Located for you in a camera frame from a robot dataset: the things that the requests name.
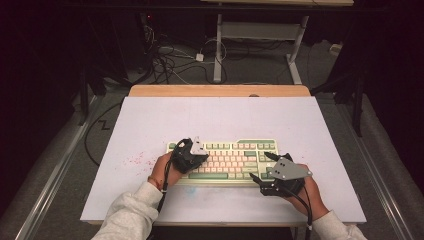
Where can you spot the white metal desk frame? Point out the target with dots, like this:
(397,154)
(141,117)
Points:
(218,50)

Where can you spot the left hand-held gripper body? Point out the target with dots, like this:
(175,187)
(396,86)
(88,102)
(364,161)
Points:
(185,156)

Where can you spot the person's left hand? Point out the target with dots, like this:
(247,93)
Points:
(161,173)

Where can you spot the aluminium floor rail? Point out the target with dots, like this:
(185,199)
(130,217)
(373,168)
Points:
(376,173)
(56,170)

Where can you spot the white cover board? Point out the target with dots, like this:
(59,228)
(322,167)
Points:
(216,116)

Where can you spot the white power adapter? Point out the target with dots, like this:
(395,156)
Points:
(199,57)

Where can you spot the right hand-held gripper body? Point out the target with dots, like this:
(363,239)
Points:
(286,173)

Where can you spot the black metal stand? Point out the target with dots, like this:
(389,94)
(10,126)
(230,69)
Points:
(357,106)

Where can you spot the person's right hand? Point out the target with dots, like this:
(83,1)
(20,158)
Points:
(310,196)

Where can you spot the cream and green keyboard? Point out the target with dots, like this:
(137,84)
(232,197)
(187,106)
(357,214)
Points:
(230,163)

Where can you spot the white power strip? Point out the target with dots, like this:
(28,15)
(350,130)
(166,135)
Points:
(335,49)

